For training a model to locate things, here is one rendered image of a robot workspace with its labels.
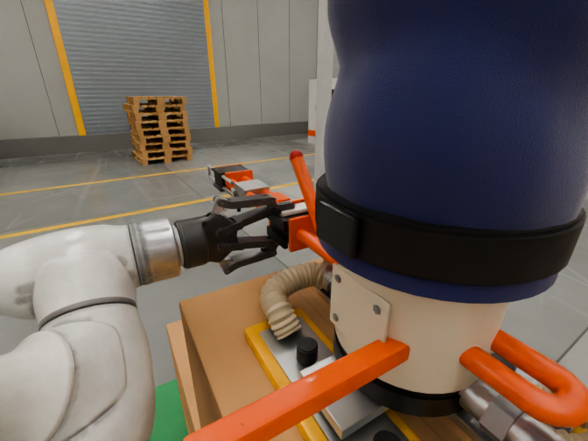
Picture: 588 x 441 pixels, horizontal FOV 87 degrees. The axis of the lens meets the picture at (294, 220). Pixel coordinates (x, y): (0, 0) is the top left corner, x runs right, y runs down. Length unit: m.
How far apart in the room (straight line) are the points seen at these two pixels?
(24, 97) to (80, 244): 9.14
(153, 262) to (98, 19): 9.19
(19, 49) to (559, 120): 9.54
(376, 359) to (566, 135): 0.21
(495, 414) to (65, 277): 0.46
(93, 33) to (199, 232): 9.11
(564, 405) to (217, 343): 0.39
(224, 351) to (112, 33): 9.24
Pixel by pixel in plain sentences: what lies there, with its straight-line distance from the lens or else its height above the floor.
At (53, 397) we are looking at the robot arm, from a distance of 0.37.
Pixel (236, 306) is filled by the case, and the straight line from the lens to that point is 0.56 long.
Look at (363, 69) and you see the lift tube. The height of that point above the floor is 1.43.
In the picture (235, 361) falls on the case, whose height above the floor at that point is 1.07.
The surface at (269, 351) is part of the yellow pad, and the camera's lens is 0.46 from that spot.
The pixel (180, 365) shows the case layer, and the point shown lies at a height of 0.54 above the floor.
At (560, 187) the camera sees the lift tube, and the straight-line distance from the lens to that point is 0.26.
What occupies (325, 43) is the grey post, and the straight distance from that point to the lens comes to 3.57.
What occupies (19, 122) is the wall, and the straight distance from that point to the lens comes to 9.61.
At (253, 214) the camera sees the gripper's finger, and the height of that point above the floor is 1.23.
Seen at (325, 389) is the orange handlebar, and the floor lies 1.21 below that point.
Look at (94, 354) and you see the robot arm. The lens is 0.38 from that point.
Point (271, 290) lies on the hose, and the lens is 0.46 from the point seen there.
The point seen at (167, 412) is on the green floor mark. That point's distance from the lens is 1.84.
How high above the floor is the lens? 1.42
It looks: 23 degrees down
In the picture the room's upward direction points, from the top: straight up
